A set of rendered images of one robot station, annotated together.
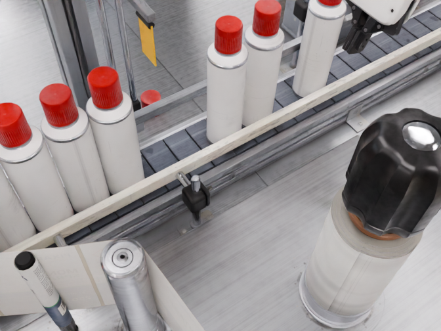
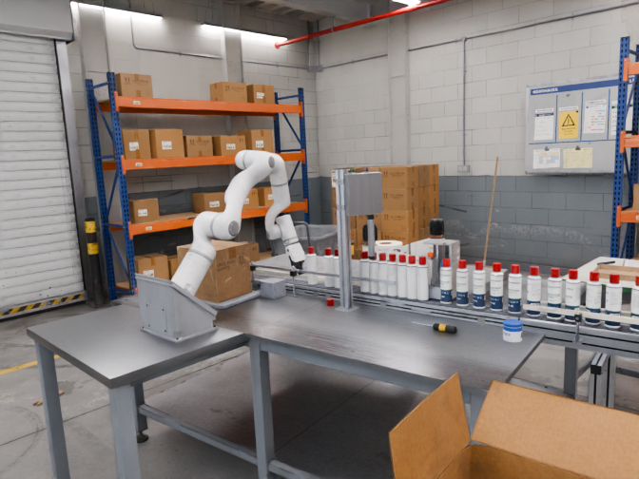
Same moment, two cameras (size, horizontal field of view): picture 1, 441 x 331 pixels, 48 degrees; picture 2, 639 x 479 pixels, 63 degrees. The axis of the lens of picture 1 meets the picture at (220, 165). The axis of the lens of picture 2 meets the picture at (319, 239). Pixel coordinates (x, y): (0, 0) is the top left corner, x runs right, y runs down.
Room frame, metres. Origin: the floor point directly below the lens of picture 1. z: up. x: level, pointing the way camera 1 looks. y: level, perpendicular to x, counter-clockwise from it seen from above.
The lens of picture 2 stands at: (1.30, 2.47, 1.57)
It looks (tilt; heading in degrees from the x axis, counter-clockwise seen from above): 9 degrees down; 254
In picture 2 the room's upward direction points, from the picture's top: 3 degrees counter-clockwise
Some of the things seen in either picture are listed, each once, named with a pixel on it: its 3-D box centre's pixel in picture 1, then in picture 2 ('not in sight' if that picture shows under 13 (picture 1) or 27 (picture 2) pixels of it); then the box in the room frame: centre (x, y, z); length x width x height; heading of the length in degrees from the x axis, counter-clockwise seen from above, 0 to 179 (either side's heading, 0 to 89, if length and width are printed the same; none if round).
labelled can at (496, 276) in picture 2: not in sight; (496, 286); (0.00, 0.66, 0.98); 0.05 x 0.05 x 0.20
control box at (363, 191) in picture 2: not in sight; (360, 193); (0.43, 0.22, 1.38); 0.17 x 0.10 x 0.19; 1
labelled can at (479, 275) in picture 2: not in sight; (479, 284); (0.04, 0.60, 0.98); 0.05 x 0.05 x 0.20
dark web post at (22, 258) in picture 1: (50, 299); not in sight; (0.18, 0.16, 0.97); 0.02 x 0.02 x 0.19
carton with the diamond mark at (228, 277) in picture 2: not in sight; (214, 269); (1.08, -0.29, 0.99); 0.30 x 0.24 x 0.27; 125
